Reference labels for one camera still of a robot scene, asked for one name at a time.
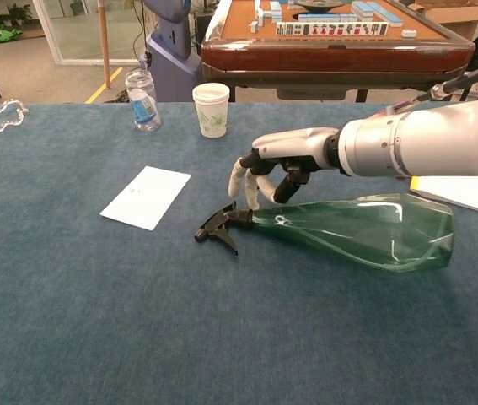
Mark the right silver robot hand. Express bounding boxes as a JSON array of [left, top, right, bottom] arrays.
[[228, 127, 343, 211]]

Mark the green spray bottle black trigger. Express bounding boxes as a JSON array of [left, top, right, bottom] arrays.
[[193, 192, 455, 274]]

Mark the white paper cup green print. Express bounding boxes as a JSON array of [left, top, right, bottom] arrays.
[[191, 83, 231, 139]]

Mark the brown mahjong table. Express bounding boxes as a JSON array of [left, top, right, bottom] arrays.
[[200, 0, 476, 104]]

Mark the row of mahjong tiles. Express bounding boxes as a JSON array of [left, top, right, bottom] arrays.
[[275, 21, 390, 38]]

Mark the blue grey machine base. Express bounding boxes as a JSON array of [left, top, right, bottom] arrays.
[[142, 0, 204, 104]]

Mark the clear plastic cup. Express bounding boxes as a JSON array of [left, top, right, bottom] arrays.
[[124, 68, 163, 132]]

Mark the white paper card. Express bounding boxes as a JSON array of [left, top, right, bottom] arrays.
[[99, 165, 192, 232]]

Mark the white notebook yellow spine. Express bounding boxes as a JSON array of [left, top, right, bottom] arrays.
[[409, 170, 478, 219]]

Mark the brown cardboard box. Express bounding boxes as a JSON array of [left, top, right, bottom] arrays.
[[406, 0, 478, 42]]

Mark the wooden pole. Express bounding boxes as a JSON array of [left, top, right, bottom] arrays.
[[97, 0, 112, 89]]

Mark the white framed glass partition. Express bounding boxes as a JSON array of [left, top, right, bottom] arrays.
[[31, 0, 147, 67]]

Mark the blue felt tablecloth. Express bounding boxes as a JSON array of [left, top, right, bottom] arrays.
[[0, 100, 478, 405]]

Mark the potted green plant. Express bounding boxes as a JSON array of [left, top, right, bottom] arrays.
[[0, 3, 33, 29]]

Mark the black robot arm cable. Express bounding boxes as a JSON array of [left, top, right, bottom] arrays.
[[384, 57, 478, 115]]

